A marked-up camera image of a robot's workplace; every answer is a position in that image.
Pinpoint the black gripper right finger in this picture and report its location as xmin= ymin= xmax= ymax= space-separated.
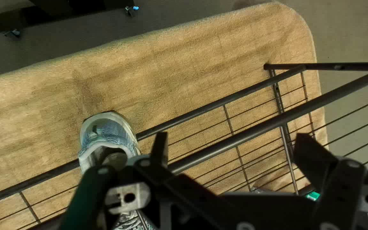
xmin=292 ymin=132 xmax=342 ymax=196

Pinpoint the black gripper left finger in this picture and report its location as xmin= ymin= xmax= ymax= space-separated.
xmin=148 ymin=130 xmax=171 ymax=171

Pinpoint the grey blue white sneaker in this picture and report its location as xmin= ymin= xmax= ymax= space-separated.
xmin=78 ymin=111 xmax=152 ymax=230

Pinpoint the black metal shoe rack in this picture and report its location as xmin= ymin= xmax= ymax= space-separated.
xmin=0 ymin=61 xmax=368 ymax=230

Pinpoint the tan woven rug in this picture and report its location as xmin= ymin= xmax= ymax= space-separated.
xmin=0 ymin=1 xmax=328 ymax=230

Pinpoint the black wheeled base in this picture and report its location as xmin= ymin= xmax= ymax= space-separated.
xmin=0 ymin=0 xmax=142 ymax=38

